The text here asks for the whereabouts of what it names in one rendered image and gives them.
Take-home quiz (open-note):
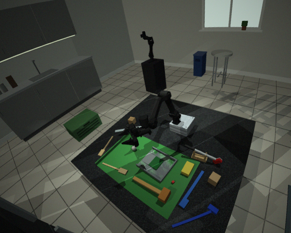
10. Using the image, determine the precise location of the green flat mat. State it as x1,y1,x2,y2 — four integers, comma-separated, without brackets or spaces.
97,134,200,220

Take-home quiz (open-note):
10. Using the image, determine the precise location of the brown wooden mallet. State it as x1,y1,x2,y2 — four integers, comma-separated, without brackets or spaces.
133,176,171,204

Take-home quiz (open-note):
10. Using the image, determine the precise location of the tan cube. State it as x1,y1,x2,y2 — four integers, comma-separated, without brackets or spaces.
128,117,136,124
208,171,221,187

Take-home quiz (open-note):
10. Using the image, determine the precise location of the yellow block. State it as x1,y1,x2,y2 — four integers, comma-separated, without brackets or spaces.
181,161,194,176

